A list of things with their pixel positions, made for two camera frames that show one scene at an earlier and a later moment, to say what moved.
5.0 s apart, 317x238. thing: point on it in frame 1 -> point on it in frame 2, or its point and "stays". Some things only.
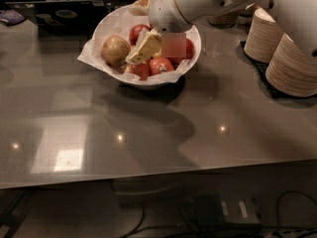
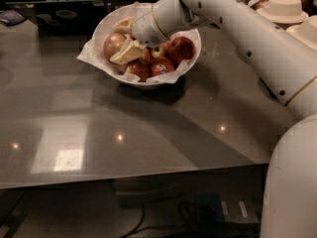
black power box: x=208 y=208 stays
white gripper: x=162 y=11 -> x=145 y=27
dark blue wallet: x=11 y=17 stays
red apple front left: x=142 y=69 stays
